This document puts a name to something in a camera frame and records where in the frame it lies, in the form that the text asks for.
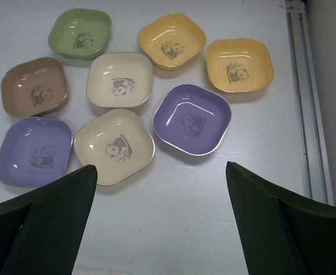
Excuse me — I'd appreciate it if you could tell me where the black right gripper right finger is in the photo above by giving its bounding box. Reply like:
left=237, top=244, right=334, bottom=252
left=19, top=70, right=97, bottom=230
left=226, top=162, right=336, bottom=274

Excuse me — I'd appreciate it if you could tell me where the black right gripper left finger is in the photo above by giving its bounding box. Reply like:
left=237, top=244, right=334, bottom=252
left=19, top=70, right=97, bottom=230
left=0, top=165, right=98, bottom=274

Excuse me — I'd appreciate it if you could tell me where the purple panda plate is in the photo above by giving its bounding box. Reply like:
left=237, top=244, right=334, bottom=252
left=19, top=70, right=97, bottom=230
left=153, top=84, right=232, bottom=156
left=0, top=117, right=73, bottom=188

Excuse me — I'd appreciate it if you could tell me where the brown panda plate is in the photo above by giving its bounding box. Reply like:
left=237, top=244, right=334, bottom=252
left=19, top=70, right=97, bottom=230
left=1, top=57, right=69, bottom=118

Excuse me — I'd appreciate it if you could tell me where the cream panda plate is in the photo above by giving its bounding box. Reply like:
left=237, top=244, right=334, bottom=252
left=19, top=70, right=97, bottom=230
left=86, top=52, right=153, bottom=108
left=74, top=109, right=155, bottom=187

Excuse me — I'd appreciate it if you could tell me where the yellow panda plate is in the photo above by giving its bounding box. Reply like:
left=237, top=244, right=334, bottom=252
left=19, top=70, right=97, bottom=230
left=205, top=38, right=274, bottom=93
left=137, top=13, right=207, bottom=71

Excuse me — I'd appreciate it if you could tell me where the green panda plate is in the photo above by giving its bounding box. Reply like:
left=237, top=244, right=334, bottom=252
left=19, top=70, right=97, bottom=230
left=48, top=8, right=112, bottom=60

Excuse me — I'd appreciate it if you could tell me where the aluminium rail right edge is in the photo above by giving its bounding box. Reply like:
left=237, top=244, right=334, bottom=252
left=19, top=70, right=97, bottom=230
left=284, top=1, right=334, bottom=206

